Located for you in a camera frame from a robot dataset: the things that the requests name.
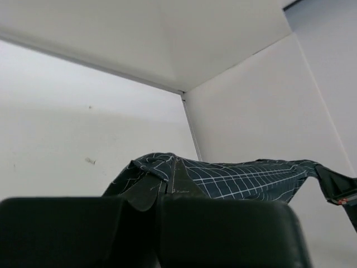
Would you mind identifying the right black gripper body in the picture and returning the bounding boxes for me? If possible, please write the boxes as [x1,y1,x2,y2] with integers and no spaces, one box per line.
[316,165,356,230]

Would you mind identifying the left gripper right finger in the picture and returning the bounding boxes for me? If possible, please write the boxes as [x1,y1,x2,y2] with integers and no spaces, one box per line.
[158,160,311,267]

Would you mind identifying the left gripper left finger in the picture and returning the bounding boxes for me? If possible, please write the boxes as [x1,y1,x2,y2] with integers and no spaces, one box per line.
[1,175,166,267]

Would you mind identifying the dark checked pillowcase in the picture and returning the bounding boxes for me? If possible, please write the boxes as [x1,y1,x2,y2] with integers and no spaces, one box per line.
[104,152,319,203]

